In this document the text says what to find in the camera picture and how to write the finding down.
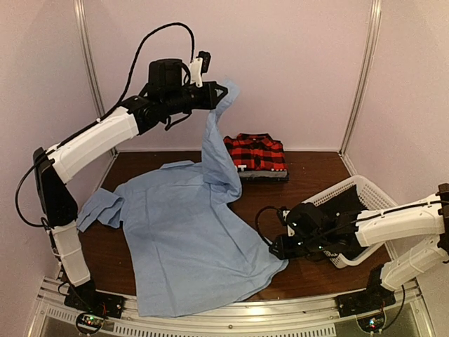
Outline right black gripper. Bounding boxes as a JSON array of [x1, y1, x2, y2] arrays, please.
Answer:
[[269, 234, 326, 261]]

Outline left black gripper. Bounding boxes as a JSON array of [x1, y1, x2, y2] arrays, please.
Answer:
[[164, 81, 227, 116]]

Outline light blue long sleeve shirt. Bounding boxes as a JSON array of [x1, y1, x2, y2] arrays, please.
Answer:
[[76, 80, 287, 317]]

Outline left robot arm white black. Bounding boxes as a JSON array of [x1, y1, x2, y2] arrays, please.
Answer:
[[33, 56, 229, 312]]

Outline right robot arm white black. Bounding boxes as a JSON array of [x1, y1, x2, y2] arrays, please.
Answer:
[[268, 183, 448, 312]]

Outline red black plaid folded shirt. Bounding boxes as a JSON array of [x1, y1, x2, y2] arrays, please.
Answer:
[[224, 133, 288, 170]]

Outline black folded shirt white letters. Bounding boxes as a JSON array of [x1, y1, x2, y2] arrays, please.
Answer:
[[236, 165, 288, 176]]

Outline black shirt in basket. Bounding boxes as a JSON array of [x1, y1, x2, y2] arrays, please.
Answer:
[[318, 185, 367, 218]]

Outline white plastic basket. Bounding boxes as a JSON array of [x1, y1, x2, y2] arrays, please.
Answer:
[[304, 175, 398, 269]]

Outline right circuit board with leds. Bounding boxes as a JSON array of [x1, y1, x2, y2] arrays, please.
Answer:
[[356, 313, 386, 334]]

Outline circuit board with leds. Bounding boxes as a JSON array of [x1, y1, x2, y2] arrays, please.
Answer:
[[75, 312, 105, 334], [356, 313, 386, 334]]

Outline left circuit board with leds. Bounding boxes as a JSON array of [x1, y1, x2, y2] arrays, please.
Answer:
[[75, 312, 105, 334]]

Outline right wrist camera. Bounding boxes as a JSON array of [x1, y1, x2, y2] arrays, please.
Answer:
[[276, 207, 290, 226]]

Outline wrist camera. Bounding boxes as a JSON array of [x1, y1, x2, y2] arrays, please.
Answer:
[[189, 51, 211, 88], [276, 207, 290, 226]]

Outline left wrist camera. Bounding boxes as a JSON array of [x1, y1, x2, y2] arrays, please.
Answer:
[[189, 51, 211, 88]]

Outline right black cable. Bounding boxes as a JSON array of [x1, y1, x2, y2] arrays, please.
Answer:
[[254, 206, 285, 246]]

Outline black cable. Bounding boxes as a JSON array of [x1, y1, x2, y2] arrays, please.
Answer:
[[254, 206, 285, 246], [14, 22, 197, 227]]

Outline aluminium front rail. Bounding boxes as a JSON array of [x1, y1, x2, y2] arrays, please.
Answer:
[[26, 277, 435, 336]]

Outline left aluminium frame post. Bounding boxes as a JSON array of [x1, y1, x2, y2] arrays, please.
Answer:
[[72, 0, 119, 157]]

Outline aluminium frame post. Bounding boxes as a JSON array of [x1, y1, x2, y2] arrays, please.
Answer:
[[339, 0, 382, 157], [72, 0, 119, 157]]

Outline right aluminium frame post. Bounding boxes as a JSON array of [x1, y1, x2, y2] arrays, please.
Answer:
[[339, 0, 382, 157]]

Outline left black cable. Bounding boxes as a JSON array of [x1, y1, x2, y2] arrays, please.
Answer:
[[14, 22, 197, 227]]

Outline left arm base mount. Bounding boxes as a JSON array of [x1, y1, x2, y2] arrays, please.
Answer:
[[64, 290, 125, 319]]

